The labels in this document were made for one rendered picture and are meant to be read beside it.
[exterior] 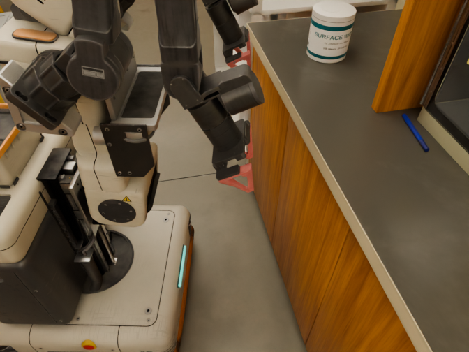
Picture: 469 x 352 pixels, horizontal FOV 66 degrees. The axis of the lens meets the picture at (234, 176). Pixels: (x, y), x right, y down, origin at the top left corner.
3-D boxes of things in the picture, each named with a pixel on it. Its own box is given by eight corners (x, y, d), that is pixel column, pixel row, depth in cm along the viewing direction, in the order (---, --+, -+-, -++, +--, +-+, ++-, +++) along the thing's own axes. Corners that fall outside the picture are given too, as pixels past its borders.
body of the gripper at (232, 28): (247, 31, 102) (235, 6, 97) (247, 47, 95) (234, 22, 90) (227, 40, 104) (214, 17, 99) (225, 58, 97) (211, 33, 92)
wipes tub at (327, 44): (336, 43, 126) (345, -2, 115) (352, 61, 117) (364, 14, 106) (300, 47, 124) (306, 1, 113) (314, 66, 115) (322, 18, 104)
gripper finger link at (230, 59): (259, 63, 104) (246, 34, 98) (260, 76, 99) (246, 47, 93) (239, 72, 106) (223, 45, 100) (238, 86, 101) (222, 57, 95)
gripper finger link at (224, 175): (265, 168, 73) (246, 135, 68) (266, 195, 69) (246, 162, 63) (236, 178, 76) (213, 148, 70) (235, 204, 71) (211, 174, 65)
